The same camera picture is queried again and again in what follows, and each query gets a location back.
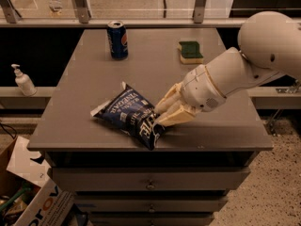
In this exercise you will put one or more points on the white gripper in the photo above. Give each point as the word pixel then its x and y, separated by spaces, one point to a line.
pixel 200 89

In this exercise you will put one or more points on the blue chip bag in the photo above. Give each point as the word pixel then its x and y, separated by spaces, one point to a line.
pixel 133 114

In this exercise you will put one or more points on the blue pepsi can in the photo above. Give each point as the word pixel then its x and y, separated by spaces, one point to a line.
pixel 117 37

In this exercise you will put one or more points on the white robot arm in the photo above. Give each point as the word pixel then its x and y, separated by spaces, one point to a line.
pixel 269 47

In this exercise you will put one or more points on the green yellow sponge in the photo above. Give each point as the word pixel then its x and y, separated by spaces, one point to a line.
pixel 190 52

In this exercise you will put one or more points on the grey drawer cabinet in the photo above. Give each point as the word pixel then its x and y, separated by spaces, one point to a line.
pixel 99 136

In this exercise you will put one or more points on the top grey drawer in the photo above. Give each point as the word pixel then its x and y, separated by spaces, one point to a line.
pixel 148 179

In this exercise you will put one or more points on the grey drawer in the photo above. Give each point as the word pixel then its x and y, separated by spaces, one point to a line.
pixel 150 204
pixel 156 219
pixel 148 179

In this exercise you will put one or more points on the bottom grey drawer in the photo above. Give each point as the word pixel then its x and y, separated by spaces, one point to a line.
pixel 156 219

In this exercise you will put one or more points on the middle grey drawer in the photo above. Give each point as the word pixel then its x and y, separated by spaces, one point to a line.
pixel 150 204

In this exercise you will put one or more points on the white pump bottle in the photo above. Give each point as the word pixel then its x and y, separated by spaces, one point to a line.
pixel 23 81

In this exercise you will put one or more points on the white printed cardboard box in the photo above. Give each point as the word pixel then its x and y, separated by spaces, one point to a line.
pixel 50 205

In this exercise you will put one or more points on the brown cardboard box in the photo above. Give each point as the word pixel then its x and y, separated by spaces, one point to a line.
pixel 9 182

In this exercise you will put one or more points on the middle metal railing post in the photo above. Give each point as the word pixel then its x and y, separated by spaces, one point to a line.
pixel 82 10

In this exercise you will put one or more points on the left metal railing post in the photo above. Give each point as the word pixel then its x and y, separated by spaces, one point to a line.
pixel 11 14

